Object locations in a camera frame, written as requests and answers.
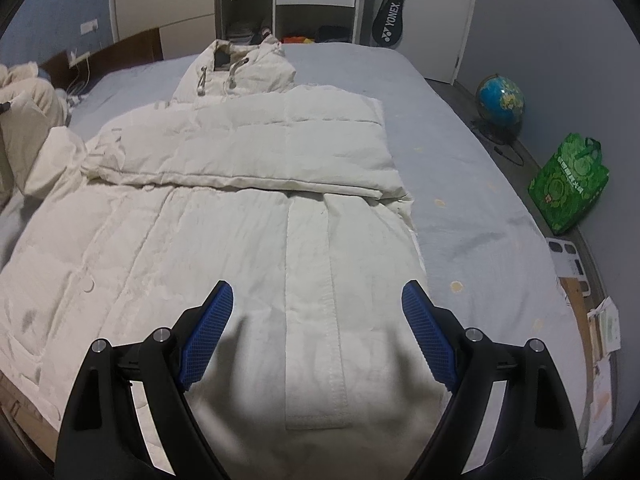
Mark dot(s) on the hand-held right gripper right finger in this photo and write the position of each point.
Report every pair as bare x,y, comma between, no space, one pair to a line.
430,332

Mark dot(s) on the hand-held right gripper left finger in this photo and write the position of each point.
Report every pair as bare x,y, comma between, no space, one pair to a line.
207,332

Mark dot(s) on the white puffer jacket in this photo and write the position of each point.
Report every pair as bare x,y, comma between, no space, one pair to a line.
250,210

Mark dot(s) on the open shelf unit with clothes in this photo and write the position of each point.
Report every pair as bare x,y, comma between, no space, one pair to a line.
245,10

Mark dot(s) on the bed with grey sheet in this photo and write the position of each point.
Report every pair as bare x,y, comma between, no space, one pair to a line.
475,185

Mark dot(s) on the white bathroom scale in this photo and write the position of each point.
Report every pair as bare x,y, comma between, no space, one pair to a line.
562,250

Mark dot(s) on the pile of papers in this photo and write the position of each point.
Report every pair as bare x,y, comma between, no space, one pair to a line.
607,325

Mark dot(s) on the green shopping bag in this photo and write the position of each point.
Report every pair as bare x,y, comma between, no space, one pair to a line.
570,185

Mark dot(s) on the blue globe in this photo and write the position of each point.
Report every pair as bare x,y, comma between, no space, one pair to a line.
500,100

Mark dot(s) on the cream knitted blanket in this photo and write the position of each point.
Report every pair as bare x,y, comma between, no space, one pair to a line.
25,110

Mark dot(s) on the brown wooden headboard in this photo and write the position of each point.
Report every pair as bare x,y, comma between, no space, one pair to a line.
140,45

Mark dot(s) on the white power strip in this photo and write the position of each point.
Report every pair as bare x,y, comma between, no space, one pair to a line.
79,57

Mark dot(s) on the orange cloth item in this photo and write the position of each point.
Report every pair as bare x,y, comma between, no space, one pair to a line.
295,39

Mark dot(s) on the black racket bag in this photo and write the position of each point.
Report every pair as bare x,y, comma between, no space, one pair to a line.
387,25

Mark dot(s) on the white door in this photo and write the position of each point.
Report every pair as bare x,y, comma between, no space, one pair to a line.
435,20

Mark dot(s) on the cream wardrobe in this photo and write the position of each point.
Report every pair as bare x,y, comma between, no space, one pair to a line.
165,10

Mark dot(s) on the white drawer cabinet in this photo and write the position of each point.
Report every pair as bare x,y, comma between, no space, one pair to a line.
315,15

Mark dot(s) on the white wall socket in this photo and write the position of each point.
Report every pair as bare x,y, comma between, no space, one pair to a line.
89,26

